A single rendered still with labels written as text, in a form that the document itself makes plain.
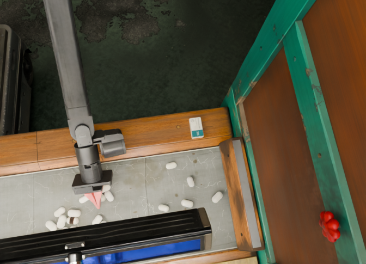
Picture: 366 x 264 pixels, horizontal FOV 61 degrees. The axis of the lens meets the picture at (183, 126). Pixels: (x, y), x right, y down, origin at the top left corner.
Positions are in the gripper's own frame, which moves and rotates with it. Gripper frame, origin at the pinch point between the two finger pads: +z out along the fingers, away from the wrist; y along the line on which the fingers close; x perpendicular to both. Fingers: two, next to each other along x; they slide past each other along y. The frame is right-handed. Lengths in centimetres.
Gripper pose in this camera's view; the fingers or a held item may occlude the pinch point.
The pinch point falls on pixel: (98, 205)
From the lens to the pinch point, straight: 94.8
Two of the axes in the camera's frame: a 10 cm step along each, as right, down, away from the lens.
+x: -1.4, -3.7, 9.2
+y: 9.9, -1.2, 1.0
